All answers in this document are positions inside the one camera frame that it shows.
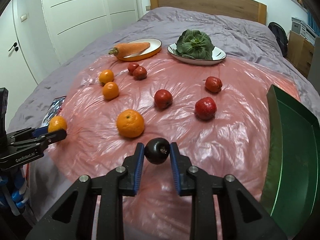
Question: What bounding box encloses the orange rimmed plate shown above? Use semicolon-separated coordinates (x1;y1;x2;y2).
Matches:
117;38;162;62

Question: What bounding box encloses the wooden headboard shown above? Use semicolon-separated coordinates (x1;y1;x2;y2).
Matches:
150;0;267;25

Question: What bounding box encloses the green leafy vegetable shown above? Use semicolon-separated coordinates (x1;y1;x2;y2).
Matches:
173;29;215;60

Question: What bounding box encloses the dark purple plum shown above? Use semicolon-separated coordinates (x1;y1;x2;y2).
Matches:
144;138;170;165

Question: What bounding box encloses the red apple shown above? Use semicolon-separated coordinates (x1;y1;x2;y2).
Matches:
195;97;217;120
154;89;173;109
127;62;139;75
204;76;222;93
132;66;147;80

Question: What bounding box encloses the grey storage box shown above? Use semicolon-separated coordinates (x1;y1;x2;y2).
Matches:
291;17;318;46

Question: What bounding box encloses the carrot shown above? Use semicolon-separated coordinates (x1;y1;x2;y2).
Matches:
108;42;150;58

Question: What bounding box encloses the white plate black rim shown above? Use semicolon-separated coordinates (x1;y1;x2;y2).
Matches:
167;43;227;66

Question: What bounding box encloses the white door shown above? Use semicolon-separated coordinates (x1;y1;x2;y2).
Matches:
0;2;37;127

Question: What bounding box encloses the green rectangular tray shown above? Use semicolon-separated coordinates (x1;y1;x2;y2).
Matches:
260;85;319;238

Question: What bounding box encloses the white wardrobe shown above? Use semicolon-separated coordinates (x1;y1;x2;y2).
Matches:
42;0;138;63

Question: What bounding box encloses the large orange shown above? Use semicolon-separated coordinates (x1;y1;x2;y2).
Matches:
48;116;67;132

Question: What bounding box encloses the black backpack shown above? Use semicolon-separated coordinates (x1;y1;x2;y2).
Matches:
268;22;289;57

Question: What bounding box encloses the blue gloved hand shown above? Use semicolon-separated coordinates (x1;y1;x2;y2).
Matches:
1;167;29;216

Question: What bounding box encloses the smartphone in red case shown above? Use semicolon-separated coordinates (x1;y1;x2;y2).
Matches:
41;96;66;127

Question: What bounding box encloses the pink plastic sheet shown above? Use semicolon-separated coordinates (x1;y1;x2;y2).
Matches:
46;47;302;240

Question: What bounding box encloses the small orange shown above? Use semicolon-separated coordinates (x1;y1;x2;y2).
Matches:
99;69;114;86
103;82;119;100

